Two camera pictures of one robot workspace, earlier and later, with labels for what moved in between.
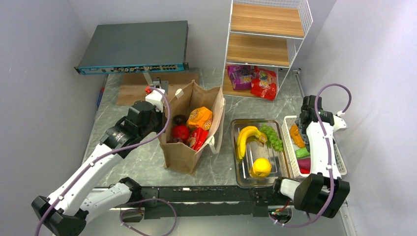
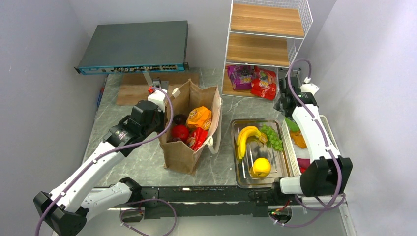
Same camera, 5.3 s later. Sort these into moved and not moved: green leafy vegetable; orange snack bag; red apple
Moved: green leafy vegetable
Not moved: orange snack bag; red apple
